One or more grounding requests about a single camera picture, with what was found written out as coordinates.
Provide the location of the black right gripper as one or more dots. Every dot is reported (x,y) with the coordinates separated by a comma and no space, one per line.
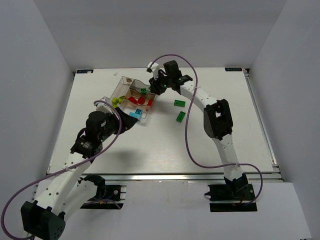
(155,86)

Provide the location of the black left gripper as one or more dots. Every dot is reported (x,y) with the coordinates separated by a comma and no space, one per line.
(122,120)

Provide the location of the light blue lego brick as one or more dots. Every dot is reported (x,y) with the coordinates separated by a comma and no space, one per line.
(135,115)

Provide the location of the dark green small lego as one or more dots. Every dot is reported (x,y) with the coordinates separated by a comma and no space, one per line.
(143,91)

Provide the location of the lime green lego block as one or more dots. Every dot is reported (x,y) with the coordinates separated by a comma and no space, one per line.
(115,104)

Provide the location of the red small lego brick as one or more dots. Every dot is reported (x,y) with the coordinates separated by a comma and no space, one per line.
(150,102)

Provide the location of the lime green curved lego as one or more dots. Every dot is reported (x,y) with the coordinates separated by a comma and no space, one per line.
(120,99)

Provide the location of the red curved lego brick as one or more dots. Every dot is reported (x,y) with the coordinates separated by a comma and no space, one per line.
(133,100)

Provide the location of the lime green small lego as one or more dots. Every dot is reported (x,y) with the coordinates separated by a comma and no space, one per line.
(115,101)

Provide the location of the red sloped lego brick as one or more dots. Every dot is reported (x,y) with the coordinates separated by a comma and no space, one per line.
(141,100)

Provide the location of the teal 2x4 lego brick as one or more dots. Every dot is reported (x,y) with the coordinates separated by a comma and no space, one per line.
(138,112)

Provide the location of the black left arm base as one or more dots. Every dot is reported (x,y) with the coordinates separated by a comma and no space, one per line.
(109,196)

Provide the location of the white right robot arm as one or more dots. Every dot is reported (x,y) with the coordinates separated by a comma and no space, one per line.
(217,119)

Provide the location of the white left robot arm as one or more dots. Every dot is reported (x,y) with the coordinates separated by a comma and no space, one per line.
(46,216)

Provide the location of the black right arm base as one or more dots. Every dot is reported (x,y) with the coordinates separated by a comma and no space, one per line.
(223,200)

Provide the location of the clear divided plastic container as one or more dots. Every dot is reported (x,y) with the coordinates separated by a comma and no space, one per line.
(128,87)

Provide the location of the green flat lego plate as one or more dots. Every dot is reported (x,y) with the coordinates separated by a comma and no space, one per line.
(179,103)

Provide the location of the black label sticker left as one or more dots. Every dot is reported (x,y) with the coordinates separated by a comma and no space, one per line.
(84,71)

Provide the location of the black label sticker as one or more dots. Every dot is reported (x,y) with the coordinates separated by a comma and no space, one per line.
(233,69)
(84,71)

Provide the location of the black label sticker right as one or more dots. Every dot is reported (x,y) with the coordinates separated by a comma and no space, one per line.
(233,69)

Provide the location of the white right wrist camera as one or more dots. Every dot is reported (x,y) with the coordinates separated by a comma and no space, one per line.
(153,68)

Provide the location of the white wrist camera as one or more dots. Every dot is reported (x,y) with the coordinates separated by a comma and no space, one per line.
(153,68)
(102,107)

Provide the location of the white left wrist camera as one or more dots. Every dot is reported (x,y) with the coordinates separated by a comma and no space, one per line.
(102,107)

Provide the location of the aluminium frame rail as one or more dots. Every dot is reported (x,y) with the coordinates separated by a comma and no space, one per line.
(164,149)

